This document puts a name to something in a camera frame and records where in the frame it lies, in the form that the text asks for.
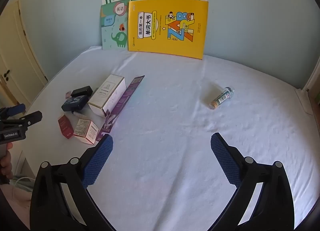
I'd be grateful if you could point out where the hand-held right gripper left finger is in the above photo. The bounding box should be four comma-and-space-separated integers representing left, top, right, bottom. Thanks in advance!
29, 133, 118, 231

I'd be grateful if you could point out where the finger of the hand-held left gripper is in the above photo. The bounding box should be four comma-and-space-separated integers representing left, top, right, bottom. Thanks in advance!
0, 104, 26, 119
19, 111, 43, 128

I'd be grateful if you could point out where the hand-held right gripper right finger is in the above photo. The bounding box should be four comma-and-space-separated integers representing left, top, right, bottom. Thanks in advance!
210, 132, 295, 231

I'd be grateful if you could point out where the white carton box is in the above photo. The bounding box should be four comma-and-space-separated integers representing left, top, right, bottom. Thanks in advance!
87, 74, 125, 118

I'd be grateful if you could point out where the purple carton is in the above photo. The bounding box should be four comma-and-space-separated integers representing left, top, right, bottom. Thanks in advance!
96, 75, 146, 143

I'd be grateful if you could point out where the person's left hand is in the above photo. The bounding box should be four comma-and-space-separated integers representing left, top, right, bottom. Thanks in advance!
0, 143, 13, 179

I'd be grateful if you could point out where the small white pink box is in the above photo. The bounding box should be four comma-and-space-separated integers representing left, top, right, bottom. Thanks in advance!
73, 118, 99, 144

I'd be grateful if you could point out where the small red box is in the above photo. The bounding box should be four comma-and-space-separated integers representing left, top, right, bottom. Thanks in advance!
58, 114, 75, 139

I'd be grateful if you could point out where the black patterned box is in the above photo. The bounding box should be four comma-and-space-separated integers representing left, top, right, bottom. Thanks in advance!
61, 95, 90, 112

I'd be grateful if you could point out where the cream door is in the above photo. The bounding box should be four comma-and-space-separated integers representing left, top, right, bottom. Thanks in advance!
0, 0, 48, 111

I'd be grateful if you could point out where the small black box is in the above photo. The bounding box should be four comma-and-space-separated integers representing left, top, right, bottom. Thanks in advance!
71, 86, 93, 98

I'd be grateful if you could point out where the small clear bottle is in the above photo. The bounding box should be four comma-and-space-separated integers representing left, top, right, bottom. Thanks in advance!
209, 87, 236, 110

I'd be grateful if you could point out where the white bed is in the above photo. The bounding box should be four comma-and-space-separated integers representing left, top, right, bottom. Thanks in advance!
19, 46, 320, 231

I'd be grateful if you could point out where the person's pink top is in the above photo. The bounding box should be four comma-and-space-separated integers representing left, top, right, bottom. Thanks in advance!
0, 185, 33, 224

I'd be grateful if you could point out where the green elephant book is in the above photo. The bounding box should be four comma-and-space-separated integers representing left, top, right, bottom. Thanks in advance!
100, 0, 130, 51

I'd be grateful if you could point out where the yellow picture book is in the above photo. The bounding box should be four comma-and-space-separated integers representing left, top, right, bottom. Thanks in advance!
128, 0, 209, 60

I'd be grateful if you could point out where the white cable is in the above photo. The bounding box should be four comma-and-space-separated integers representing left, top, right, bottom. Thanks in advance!
13, 175, 36, 193

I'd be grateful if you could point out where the wooden frame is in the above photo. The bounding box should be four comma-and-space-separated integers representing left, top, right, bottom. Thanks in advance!
294, 58, 320, 117

